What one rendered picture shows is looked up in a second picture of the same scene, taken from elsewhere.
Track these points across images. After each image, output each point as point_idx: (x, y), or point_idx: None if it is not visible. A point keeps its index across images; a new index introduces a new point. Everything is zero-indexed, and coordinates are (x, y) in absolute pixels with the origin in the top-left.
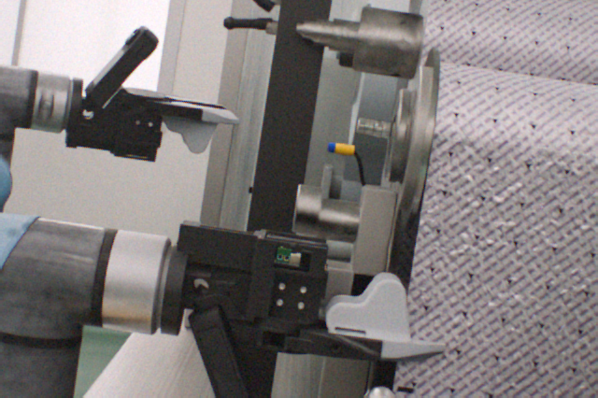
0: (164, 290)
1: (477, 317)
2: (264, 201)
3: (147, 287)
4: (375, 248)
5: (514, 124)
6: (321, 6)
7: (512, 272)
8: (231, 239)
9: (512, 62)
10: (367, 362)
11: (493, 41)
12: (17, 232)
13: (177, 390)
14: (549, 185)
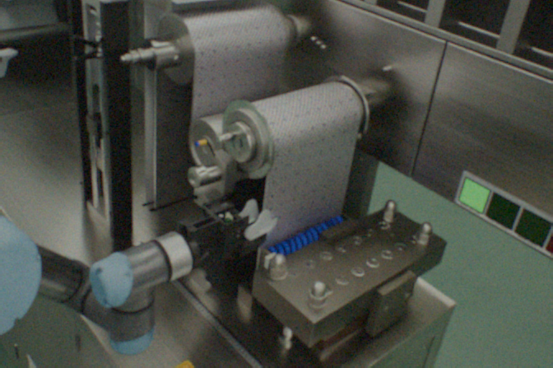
0: (194, 261)
1: (285, 202)
2: (115, 137)
3: (188, 264)
4: (230, 183)
5: (295, 133)
6: (125, 41)
7: (295, 184)
8: (210, 227)
9: (230, 58)
10: None
11: (222, 52)
12: (129, 273)
13: (40, 193)
14: (307, 150)
